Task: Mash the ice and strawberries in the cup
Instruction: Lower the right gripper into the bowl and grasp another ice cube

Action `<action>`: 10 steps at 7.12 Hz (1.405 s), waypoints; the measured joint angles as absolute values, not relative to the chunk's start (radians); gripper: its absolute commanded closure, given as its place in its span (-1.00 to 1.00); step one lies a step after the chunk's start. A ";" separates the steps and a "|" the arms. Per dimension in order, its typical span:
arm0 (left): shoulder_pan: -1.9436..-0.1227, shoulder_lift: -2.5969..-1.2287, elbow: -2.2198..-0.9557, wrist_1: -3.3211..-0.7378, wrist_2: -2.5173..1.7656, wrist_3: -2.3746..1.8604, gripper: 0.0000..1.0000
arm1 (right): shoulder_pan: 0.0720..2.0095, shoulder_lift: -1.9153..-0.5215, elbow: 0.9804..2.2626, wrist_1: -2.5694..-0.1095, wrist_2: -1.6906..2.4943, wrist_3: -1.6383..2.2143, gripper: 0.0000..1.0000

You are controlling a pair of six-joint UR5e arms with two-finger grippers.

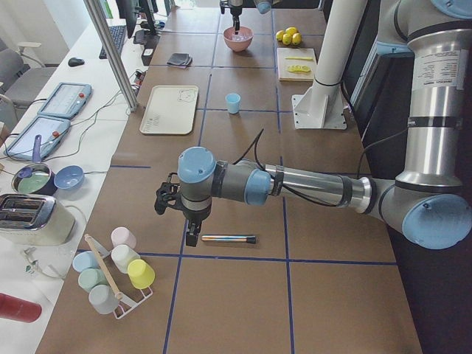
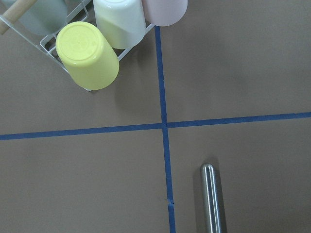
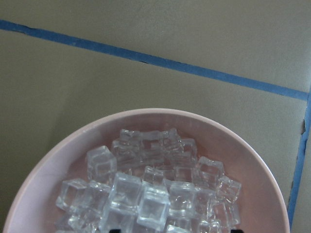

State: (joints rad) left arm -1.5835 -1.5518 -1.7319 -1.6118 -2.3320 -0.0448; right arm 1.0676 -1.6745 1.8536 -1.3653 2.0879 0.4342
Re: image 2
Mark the wooden rack handle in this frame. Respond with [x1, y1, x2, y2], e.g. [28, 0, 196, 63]
[0, 0, 37, 35]

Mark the yellow plastic cup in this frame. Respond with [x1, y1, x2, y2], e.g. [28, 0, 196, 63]
[55, 21, 119, 90]

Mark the pink plastic cup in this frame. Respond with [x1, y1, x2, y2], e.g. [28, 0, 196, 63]
[142, 0, 188, 27]

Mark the white plastic cup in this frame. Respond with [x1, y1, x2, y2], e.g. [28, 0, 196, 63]
[93, 0, 146, 50]

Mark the grey-green plastic cup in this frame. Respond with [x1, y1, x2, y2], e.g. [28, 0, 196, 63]
[19, 0, 68, 35]

